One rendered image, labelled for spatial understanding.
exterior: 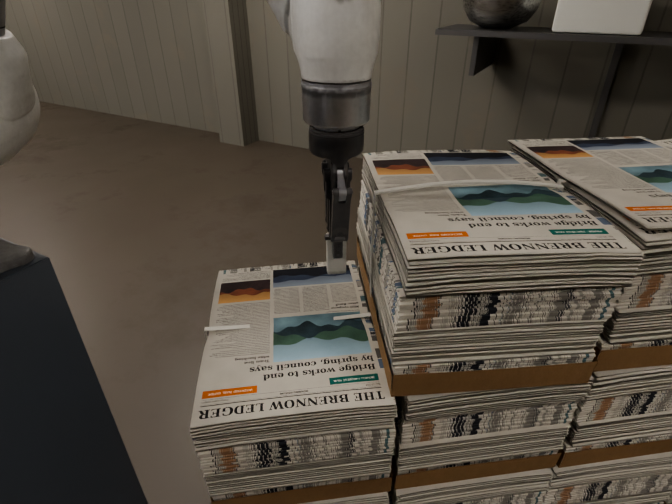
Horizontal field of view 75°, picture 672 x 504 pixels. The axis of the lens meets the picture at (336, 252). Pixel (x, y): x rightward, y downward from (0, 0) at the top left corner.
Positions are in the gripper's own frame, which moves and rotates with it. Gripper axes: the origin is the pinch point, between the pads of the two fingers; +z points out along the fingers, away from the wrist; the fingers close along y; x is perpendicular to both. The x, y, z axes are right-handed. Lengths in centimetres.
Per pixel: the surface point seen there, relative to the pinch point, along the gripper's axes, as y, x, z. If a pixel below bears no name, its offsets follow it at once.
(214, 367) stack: -8.9, 19.8, 13.2
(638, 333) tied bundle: -18.1, -40.3, 5.6
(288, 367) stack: -10.5, 8.7, 13.2
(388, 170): 8.2, -9.8, -10.2
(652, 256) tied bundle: -17.8, -37.5, -7.2
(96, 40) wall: 508, 198, 15
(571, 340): -19.3, -29.1, 4.4
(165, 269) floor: 151, 73, 96
